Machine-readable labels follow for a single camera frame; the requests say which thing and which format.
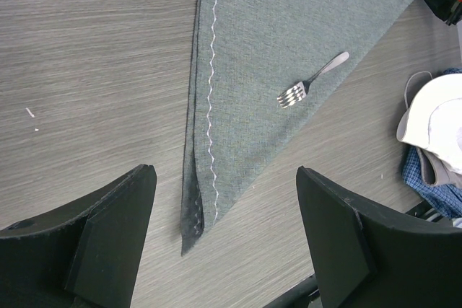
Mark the blue checkered cloth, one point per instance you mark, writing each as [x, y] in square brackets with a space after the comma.
[431, 126]

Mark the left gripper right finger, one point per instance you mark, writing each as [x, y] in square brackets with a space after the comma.
[365, 254]

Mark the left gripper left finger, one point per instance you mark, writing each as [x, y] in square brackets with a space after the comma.
[85, 253]

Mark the grey napkin white stitching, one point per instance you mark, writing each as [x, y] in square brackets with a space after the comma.
[245, 54]

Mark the white folded cloth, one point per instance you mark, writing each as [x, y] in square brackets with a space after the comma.
[440, 120]

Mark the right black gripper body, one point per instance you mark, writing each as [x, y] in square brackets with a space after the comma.
[454, 15]

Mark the silver metal fork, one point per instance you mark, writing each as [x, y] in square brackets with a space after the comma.
[300, 90]

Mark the beige folded cloth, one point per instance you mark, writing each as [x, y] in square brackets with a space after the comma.
[427, 163]

